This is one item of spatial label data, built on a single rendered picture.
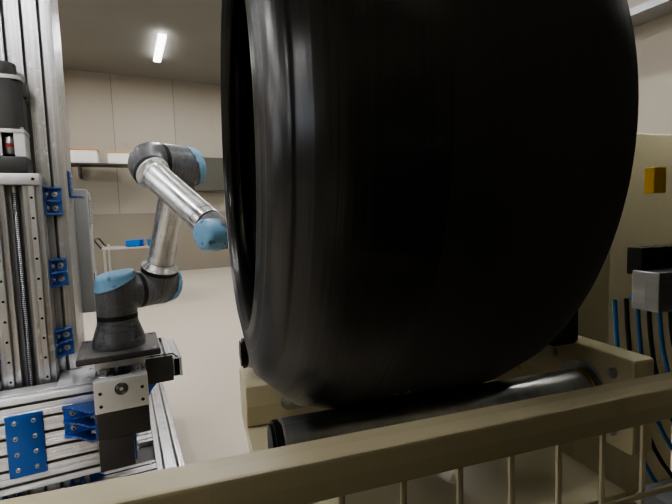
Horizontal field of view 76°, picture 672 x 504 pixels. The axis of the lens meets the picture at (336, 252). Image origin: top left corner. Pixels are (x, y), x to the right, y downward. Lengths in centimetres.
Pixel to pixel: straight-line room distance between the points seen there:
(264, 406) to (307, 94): 48
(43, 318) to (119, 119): 901
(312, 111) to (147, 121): 1020
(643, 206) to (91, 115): 997
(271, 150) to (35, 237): 131
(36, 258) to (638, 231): 163
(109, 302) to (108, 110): 912
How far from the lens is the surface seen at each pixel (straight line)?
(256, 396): 65
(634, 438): 55
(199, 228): 106
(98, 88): 1057
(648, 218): 129
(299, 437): 40
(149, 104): 1053
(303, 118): 26
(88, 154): 966
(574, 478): 59
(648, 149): 129
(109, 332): 148
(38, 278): 157
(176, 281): 156
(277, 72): 28
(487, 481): 56
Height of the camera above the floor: 110
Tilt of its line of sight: 5 degrees down
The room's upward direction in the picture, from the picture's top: 2 degrees counter-clockwise
